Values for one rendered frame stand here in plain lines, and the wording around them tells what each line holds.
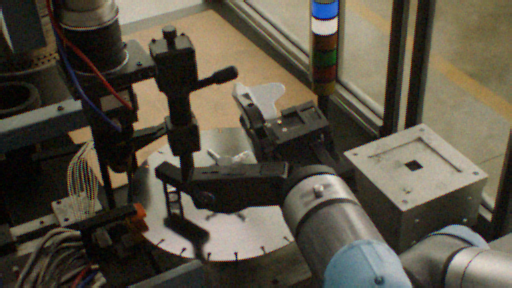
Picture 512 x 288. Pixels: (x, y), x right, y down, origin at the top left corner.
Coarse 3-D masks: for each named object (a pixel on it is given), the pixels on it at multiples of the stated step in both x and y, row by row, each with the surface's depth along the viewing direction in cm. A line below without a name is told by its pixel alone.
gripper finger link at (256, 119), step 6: (240, 96) 84; (246, 96) 84; (240, 102) 83; (246, 102) 82; (252, 102) 82; (246, 108) 81; (252, 108) 80; (258, 108) 80; (246, 114) 81; (252, 114) 80; (258, 114) 80; (252, 120) 79; (258, 120) 79; (264, 120) 80; (252, 126) 80; (258, 126) 79; (258, 132) 79; (264, 132) 79; (258, 138) 79
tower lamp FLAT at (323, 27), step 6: (312, 18) 126; (336, 18) 125; (312, 24) 127; (318, 24) 125; (324, 24) 125; (330, 24) 125; (336, 24) 126; (312, 30) 127; (318, 30) 126; (324, 30) 125; (330, 30) 126; (336, 30) 127
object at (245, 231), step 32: (224, 128) 131; (160, 160) 124; (128, 192) 118; (160, 192) 117; (160, 224) 111; (192, 224) 111; (224, 224) 111; (256, 224) 110; (192, 256) 106; (224, 256) 105; (256, 256) 105
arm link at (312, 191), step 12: (312, 180) 72; (324, 180) 72; (336, 180) 72; (300, 192) 71; (312, 192) 71; (324, 192) 71; (336, 192) 70; (348, 192) 71; (288, 204) 72; (300, 204) 70; (312, 204) 69; (288, 216) 72; (300, 216) 70; (288, 228) 72
